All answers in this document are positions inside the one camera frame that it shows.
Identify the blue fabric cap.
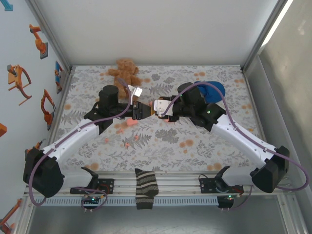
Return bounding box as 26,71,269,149
197,80,225,104

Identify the brown teddy bear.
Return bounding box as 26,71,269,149
108,58,142,100

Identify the floral patterned table mat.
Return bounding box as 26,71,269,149
47,65,272,173

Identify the black beige striped sock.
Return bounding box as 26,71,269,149
135,168,159,210

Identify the orange gripper claw sticker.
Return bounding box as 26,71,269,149
6,64,32,106

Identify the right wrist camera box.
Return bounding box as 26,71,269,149
153,97,175,117

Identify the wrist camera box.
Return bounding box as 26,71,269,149
153,97,175,117
126,84,144,106

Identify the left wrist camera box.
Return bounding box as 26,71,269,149
126,84,144,106

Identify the blue orange wall sticker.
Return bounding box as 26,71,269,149
55,60,63,95

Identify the aluminium rail base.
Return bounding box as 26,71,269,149
23,170,293,197

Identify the white perforated cable duct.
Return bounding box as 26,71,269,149
34,196,219,206

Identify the aluminium frame post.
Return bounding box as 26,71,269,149
240,0,293,73
26,0,73,73

